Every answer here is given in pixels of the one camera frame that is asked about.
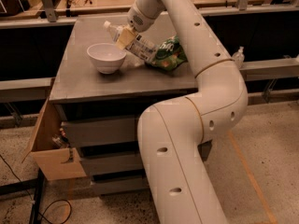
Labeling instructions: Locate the clear plastic water bottle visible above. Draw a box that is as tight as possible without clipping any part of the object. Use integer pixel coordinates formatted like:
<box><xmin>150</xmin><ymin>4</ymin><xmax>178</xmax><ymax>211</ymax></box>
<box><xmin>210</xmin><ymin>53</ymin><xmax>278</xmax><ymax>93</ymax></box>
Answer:
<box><xmin>103</xmin><ymin>21</ymin><xmax>158</xmax><ymax>63</ymax></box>

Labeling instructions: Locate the white ceramic bowl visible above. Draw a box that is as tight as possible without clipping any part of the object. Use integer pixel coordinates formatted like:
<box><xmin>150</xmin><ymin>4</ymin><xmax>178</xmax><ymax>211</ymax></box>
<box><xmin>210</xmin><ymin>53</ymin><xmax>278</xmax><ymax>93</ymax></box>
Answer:
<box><xmin>87</xmin><ymin>43</ymin><xmax>126</xmax><ymax>75</ymax></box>

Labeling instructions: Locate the black metal floor stand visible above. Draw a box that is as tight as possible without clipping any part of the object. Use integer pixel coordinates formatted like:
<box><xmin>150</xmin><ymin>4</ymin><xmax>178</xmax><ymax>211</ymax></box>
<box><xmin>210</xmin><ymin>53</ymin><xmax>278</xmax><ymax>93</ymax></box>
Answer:
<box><xmin>0</xmin><ymin>170</ymin><xmax>45</xmax><ymax>224</ymax></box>

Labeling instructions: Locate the green chip bag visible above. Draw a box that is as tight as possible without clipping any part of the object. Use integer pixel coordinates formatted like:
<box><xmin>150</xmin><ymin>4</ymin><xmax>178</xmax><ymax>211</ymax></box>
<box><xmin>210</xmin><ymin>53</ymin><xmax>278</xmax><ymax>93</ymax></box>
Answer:
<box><xmin>148</xmin><ymin>35</ymin><xmax>188</xmax><ymax>71</ymax></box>

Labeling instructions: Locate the grey drawer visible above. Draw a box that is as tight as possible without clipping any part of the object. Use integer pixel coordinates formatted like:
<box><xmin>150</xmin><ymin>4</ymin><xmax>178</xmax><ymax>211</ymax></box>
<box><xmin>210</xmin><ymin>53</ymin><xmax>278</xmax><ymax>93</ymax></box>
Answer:
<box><xmin>62</xmin><ymin>116</ymin><xmax>136</xmax><ymax>147</ymax></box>
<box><xmin>80</xmin><ymin>151</ymin><xmax>143</xmax><ymax>175</ymax></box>
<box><xmin>91</xmin><ymin>175</ymin><xmax>149</xmax><ymax>195</ymax></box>

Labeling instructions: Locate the bottom grey drawer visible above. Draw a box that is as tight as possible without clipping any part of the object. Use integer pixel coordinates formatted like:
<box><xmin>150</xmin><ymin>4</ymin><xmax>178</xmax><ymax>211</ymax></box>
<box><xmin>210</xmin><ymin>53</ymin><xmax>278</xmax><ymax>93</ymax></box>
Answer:
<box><xmin>91</xmin><ymin>175</ymin><xmax>149</xmax><ymax>195</ymax></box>

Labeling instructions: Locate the middle grey drawer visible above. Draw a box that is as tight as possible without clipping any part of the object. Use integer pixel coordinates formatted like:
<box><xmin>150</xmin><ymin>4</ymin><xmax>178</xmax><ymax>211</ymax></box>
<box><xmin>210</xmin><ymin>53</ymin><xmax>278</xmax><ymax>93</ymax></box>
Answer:
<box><xmin>80</xmin><ymin>151</ymin><xmax>143</xmax><ymax>175</ymax></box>

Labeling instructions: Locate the black floor cable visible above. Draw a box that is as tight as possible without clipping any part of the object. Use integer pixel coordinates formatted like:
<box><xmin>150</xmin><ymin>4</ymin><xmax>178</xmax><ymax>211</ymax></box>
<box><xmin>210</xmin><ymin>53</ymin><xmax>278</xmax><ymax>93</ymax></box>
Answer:
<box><xmin>0</xmin><ymin>154</ymin><xmax>73</xmax><ymax>224</ymax></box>

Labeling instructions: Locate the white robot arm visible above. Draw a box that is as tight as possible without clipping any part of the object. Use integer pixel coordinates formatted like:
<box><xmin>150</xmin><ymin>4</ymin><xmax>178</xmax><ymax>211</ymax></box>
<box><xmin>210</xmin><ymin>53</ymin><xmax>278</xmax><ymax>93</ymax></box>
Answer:
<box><xmin>128</xmin><ymin>0</ymin><xmax>248</xmax><ymax>224</ymax></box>

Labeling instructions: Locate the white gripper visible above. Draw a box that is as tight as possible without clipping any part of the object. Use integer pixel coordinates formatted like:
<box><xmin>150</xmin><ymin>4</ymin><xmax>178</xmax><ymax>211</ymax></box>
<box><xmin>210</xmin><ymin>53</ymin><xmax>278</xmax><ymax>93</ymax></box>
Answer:
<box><xmin>115</xmin><ymin>4</ymin><xmax>156</xmax><ymax>49</ymax></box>

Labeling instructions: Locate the small sanitizer pump bottle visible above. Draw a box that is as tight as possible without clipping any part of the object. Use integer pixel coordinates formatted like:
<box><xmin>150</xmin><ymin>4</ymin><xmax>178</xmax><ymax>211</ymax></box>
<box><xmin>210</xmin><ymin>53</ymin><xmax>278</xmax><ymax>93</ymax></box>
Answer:
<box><xmin>232</xmin><ymin>47</ymin><xmax>245</xmax><ymax>68</ymax></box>

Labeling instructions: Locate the top grey drawer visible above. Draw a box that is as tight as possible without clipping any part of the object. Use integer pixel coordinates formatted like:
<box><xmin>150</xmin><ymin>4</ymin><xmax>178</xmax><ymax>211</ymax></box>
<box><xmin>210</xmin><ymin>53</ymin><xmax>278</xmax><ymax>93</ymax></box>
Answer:
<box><xmin>62</xmin><ymin>116</ymin><xmax>136</xmax><ymax>147</ymax></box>

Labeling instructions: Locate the cardboard box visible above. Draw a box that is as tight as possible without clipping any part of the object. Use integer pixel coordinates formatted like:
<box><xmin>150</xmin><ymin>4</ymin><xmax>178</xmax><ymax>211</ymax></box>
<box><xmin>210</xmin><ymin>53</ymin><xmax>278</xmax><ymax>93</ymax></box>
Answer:
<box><xmin>21</xmin><ymin>77</ymin><xmax>88</xmax><ymax>182</ymax></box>

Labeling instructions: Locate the grey drawer cabinet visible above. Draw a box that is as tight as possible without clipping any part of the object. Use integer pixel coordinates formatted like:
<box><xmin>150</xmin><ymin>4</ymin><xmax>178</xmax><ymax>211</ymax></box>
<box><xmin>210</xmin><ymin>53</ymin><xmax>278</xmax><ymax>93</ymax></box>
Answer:
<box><xmin>49</xmin><ymin>13</ymin><xmax>240</xmax><ymax>197</ymax></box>

